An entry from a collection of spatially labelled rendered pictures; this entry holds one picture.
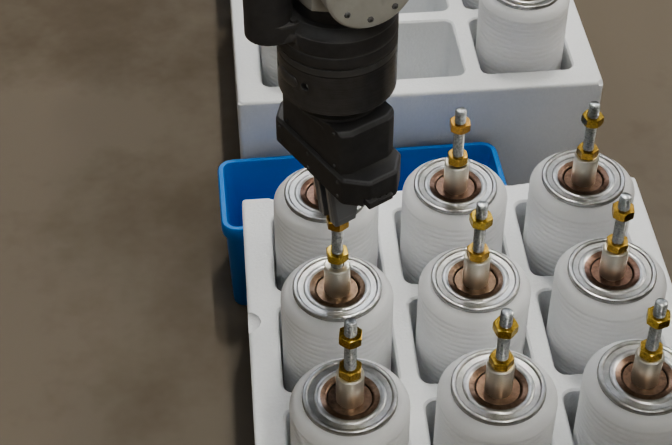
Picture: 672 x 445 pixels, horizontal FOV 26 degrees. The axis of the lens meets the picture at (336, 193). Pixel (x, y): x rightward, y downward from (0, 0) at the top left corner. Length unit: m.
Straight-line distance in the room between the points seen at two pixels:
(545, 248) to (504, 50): 0.29
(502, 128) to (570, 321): 0.38
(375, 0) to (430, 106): 0.60
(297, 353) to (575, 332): 0.24
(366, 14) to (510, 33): 0.60
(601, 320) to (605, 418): 0.11
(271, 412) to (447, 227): 0.23
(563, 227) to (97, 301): 0.53
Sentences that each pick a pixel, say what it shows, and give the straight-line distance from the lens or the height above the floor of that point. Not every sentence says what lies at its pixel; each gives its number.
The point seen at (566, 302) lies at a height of 0.24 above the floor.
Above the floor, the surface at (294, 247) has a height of 0.22.
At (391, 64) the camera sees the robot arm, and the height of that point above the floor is 0.51.
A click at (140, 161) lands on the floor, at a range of 1.74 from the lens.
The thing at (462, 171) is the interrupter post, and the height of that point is 0.28.
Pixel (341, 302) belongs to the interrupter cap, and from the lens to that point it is 1.22.
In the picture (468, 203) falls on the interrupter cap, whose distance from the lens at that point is 1.31.
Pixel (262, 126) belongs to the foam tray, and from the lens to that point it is 1.55.
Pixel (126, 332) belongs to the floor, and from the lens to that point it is 1.55.
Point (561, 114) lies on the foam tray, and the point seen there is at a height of 0.14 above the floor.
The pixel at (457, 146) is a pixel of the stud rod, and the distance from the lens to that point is 1.29.
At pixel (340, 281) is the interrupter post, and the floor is 0.27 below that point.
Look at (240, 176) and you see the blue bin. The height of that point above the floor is 0.10.
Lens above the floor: 1.15
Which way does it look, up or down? 43 degrees down
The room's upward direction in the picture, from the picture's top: straight up
